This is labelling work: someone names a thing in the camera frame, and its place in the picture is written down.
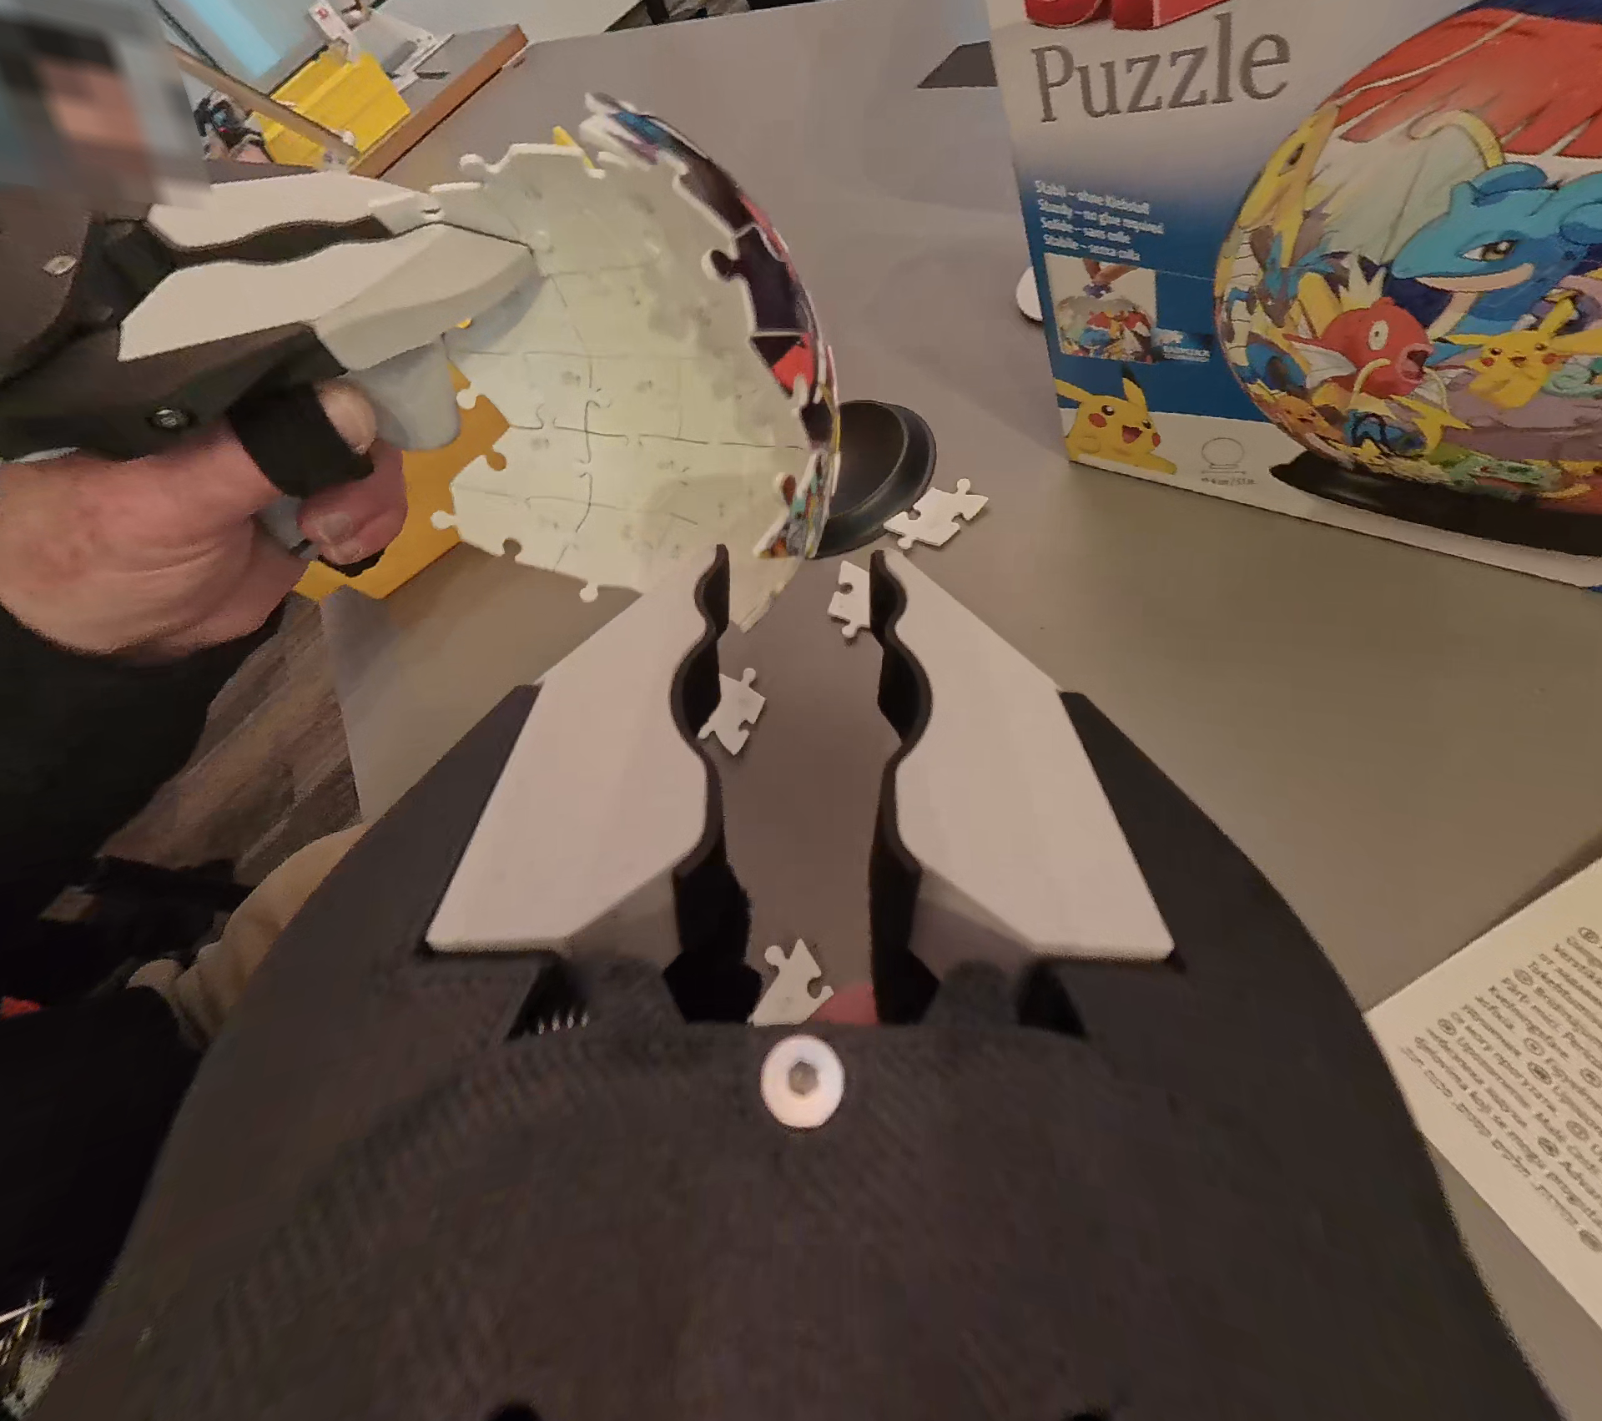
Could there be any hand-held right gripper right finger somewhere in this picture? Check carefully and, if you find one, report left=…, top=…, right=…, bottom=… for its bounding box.
left=867, top=549, right=1178, bottom=1028

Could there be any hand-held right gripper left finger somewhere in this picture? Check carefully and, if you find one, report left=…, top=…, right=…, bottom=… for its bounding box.
left=424, top=542, right=765, bottom=1028

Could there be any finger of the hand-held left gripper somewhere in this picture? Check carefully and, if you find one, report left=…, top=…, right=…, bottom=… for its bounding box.
left=116, top=235, right=536, bottom=367
left=143, top=176, right=448, bottom=254

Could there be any partly built puzzle ball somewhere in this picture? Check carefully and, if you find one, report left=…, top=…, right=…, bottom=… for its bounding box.
left=424, top=93, right=843, bottom=635

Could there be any blue puzzle box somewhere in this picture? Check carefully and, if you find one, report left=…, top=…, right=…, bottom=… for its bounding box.
left=951, top=0, right=1602, bottom=590

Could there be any person's left hand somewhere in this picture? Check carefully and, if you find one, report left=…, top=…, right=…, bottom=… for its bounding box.
left=0, top=375, right=415, bottom=658

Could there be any yellow plastic box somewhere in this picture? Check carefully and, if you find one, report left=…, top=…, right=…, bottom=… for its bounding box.
left=256, top=44, right=415, bottom=164

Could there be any black display stand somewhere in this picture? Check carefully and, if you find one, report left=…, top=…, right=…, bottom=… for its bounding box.
left=819, top=397, right=938, bottom=558

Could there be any person's black jacket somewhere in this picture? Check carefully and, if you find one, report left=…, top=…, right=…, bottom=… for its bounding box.
left=0, top=595, right=327, bottom=1322

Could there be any white instruction sheet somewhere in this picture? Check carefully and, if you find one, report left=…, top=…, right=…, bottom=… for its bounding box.
left=1365, top=857, right=1602, bottom=1254

